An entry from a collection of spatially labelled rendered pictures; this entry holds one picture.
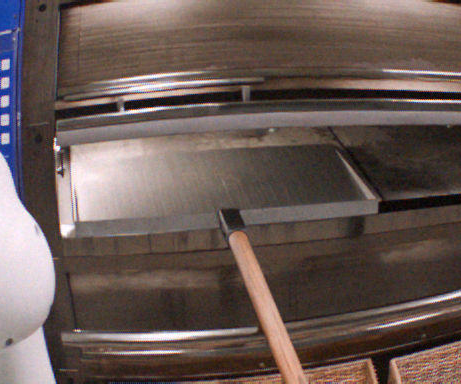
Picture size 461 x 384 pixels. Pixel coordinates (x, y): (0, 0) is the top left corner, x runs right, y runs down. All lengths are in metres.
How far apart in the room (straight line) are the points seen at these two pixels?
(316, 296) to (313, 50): 0.47
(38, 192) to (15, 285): 1.16
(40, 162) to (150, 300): 0.34
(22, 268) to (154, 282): 1.26
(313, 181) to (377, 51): 0.37
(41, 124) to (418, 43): 0.71
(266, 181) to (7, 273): 1.43
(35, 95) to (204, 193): 0.44
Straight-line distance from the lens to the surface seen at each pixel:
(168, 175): 2.17
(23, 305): 0.76
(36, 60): 1.83
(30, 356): 0.99
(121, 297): 2.00
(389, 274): 2.09
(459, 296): 1.72
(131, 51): 1.82
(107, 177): 2.17
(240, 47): 1.84
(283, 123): 1.75
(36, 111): 1.85
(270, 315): 1.60
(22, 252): 0.75
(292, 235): 1.98
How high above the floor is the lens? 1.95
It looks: 21 degrees down
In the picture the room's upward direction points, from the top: 1 degrees counter-clockwise
